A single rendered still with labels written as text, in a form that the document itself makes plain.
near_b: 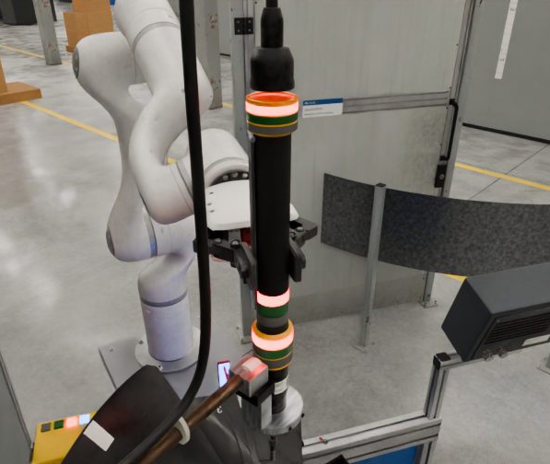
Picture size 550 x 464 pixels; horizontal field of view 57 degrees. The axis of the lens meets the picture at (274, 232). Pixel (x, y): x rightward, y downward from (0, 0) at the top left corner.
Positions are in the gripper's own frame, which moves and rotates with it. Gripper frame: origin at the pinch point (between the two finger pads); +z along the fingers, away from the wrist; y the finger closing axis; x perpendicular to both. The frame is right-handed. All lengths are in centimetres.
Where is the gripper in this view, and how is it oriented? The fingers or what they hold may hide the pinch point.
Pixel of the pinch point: (270, 262)
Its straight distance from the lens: 49.1
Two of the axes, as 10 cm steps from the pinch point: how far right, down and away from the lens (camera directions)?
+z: 2.9, 4.7, -8.4
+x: 0.0, -8.7, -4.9
